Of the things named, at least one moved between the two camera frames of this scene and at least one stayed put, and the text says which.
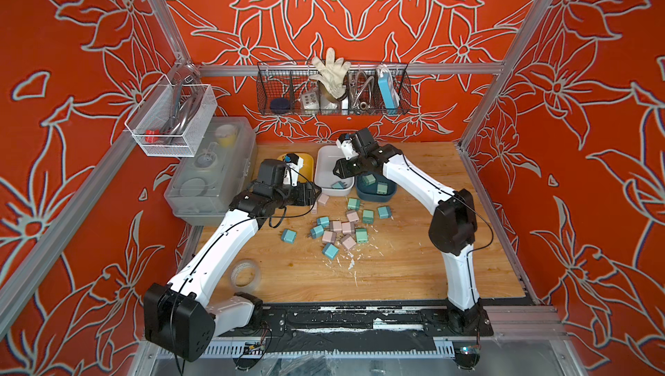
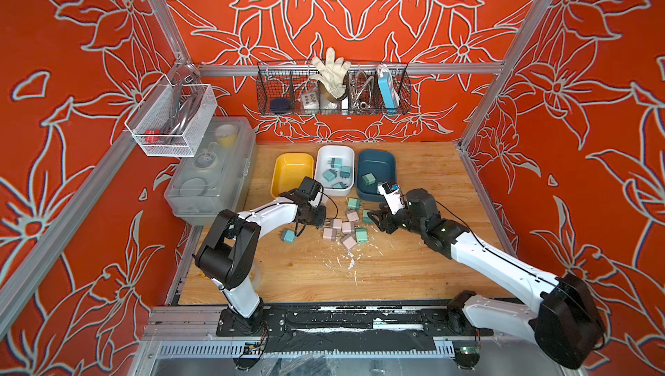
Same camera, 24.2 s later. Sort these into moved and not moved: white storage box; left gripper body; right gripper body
Moved: right gripper body; left gripper body
Not moved: white storage box
